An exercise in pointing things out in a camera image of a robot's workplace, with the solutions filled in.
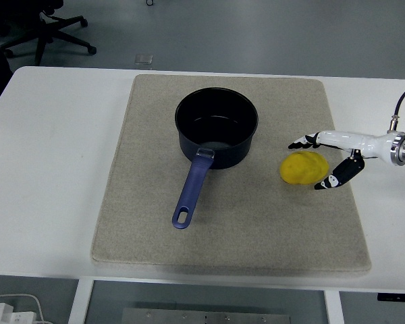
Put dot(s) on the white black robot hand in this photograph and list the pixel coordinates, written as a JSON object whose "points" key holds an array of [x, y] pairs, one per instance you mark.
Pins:
{"points": [[357, 140]]}

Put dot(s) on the yellow potato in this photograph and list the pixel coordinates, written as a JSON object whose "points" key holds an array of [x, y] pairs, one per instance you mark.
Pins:
{"points": [[303, 168]]}

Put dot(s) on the beige grey table mat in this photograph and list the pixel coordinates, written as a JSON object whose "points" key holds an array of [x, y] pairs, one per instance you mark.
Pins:
{"points": [[256, 219]]}

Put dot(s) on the black table control panel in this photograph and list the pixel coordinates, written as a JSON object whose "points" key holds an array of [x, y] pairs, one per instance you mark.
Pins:
{"points": [[398, 297]]}

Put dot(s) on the white table leg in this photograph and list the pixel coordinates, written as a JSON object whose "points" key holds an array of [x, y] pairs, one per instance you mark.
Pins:
{"points": [[79, 303], [334, 308]]}

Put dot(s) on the silver floor socket plate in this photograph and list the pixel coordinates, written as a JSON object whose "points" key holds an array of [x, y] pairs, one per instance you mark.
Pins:
{"points": [[143, 58]]}

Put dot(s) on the grey metal plate with screws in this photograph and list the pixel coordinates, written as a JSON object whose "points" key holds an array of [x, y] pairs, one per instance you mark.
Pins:
{"points": [[206, 317]]}

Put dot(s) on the black office chair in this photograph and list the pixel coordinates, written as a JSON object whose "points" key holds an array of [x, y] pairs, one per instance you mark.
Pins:
{"points": [[45, 33]]}

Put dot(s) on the white power strip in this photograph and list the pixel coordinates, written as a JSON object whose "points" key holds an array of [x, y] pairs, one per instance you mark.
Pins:
{"points": [[10, 315]]}

